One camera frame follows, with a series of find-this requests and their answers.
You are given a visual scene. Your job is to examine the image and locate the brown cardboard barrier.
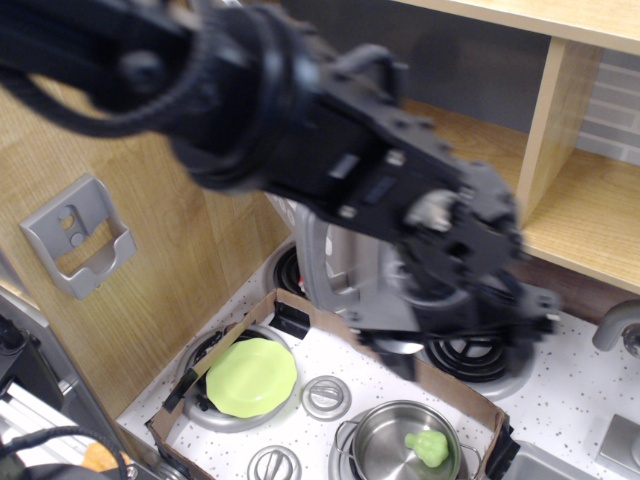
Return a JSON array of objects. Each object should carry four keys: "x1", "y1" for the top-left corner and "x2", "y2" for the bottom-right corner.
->
[{"x1": 147, "y1": 290, "x2": 519, "y2": 479}]

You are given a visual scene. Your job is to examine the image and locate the grey toy microwave door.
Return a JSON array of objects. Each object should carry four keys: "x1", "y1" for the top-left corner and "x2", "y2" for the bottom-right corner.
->
[{"x1": 267, "y1": 192, "x2": 471, "y2": 331}]

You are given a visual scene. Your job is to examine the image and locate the wooden shelf unit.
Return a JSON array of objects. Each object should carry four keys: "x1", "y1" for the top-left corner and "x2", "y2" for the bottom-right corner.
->
[{"x1": 406, "y1": 1, "x2": 639, "y2": 293}]

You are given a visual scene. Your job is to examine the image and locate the black coil burner right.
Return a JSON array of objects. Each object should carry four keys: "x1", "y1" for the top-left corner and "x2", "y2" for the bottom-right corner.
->
[{"x1": 415, "y1": 337, "x2": 533, "y2": 401}]

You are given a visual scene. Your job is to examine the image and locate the grey toy faucet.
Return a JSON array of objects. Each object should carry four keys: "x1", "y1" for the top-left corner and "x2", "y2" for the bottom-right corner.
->
[{"x1": 592, "y1": 300, "x2": 639, "y2": 359}]

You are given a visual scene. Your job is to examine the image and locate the green toy broccoli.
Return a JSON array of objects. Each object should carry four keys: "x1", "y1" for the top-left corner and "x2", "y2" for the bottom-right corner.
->
[{"x1": 404, "y1": 430, "x2": 449, "y2": 468}]

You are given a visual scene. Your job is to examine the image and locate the grey burner front left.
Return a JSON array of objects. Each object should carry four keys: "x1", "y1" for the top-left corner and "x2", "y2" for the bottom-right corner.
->
[{"x1": 175, "y1": 325, "x2": 291, "y2": 433}]

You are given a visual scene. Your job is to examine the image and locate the steel sink basin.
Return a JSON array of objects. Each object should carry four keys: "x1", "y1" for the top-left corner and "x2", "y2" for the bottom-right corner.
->
[{"x1": 504, "y1": 414, "x2": 639, "y2": 480}]

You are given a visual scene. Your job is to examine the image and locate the grey stove knob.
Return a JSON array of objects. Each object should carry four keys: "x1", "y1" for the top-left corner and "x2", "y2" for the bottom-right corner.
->
[
  {"x1": 301, "y1": 375, "x2": 352, "y2": 422},
  {"x1": 247, "y1": 445, "x2": 302, "y2": 480}
]

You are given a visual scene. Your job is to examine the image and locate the light green plastic plate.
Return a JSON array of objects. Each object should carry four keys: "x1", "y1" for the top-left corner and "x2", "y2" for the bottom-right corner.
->
[{"x1": 206, "y1": 338, "x2": 298, "y2": 419}]

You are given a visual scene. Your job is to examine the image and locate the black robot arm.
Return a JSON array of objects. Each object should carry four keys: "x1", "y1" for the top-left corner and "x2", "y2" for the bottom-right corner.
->
[{"x1": 1, "y1": 1, "x2": 559, "y2": 375}]

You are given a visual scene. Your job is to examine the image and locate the grey stove knob lower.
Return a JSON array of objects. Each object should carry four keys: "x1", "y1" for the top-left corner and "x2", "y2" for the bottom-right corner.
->
[{"x1": 247, "y1": 445, "x2": 302, "y2": 480}]

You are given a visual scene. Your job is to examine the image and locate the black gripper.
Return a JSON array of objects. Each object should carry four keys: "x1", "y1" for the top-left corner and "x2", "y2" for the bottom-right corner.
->
[{"x1": 349, "y1": 244, "x2": 560, "y2": 381}]

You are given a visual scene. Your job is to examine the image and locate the grey wall holder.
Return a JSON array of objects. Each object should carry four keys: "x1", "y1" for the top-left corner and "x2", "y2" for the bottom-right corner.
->
[{"x1": 19, "y1": 174, "x2": 137, "y2": 300}]

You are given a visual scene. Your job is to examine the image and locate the black braided cable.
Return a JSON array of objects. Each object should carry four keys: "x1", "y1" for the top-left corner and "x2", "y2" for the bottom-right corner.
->
[{"x1": 0, "y1": 424, "x2": 132, "y2": 480}]

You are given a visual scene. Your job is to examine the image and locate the grey stove knob upper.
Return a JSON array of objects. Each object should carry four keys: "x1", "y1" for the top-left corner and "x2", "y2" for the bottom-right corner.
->
[{"x1": 301, "y1": 375, "x2": 352, "y2": 422}]

